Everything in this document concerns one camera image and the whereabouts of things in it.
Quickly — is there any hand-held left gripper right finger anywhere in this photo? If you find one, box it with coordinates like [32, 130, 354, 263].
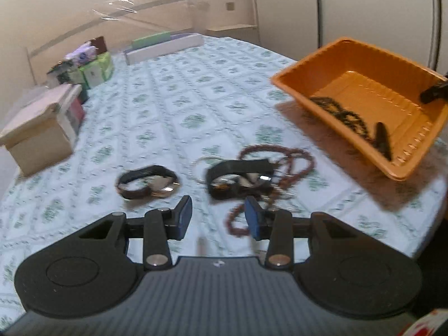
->
[244, 196, 377, 271]

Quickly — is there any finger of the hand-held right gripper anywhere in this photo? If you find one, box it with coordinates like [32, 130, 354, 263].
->
[420, 73, 448, 104]

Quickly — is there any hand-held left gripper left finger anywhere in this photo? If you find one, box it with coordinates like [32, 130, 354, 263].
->
[66, 195, 194, 271]

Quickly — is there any reddish brown bead strand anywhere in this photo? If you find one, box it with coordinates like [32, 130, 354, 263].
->
[224, 144, 316, 238]

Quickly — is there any black band watch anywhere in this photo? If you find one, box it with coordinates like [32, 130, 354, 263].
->
[206, 159, 275, 200]

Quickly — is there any orange plastic tray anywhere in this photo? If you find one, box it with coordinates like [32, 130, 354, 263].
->
[271, 37, 448, 181]

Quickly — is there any black cylinder tube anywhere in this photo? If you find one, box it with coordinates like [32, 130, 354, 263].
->
[374, 122, 394, 159]

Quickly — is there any dark bead strand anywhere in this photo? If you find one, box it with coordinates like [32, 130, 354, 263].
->
[310, 96, 377, 146]

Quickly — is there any black wristwatch with round face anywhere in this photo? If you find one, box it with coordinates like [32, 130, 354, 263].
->
[116, 165, 180, 200]

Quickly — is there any white box with maroon side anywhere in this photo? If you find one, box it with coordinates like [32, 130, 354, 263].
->
[58, 84, 86, 144]

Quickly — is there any beige cardboard box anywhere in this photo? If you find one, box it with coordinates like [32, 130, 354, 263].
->
[0, 84, 76, 177]

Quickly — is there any white grey sliding wardrobe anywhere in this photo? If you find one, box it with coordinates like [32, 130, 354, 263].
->
[251, 0, 448, 74]

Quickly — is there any long white box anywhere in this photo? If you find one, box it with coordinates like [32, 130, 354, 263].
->
[124, 33, 204, 65]

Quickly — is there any light green box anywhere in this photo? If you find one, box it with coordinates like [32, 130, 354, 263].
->
[70, 52, 114, 90]

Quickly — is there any long green box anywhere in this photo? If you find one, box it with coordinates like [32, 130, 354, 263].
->
[131, 31, 172, 50]

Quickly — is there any low beige cabinet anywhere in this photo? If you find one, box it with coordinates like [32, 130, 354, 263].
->
[206, 24, 261, 47]

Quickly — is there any purple white tissue pack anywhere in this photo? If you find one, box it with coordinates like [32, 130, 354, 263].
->
[65, 42, 97, 65]

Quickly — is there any brown box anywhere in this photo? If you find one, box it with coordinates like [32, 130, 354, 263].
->
[89, 36, 107, 55]

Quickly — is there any red and white cloth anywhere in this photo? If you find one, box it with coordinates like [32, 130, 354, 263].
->
[402, 310, 448, 336]

